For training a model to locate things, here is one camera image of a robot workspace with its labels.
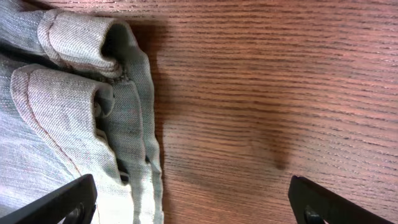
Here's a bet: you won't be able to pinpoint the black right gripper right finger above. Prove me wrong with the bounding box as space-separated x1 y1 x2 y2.
288 175 392 224

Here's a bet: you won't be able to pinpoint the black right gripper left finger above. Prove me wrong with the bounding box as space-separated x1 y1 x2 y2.
1 174 97 224

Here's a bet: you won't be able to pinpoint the light blue denim shorts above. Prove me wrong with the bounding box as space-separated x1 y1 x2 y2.
1 1 164 224

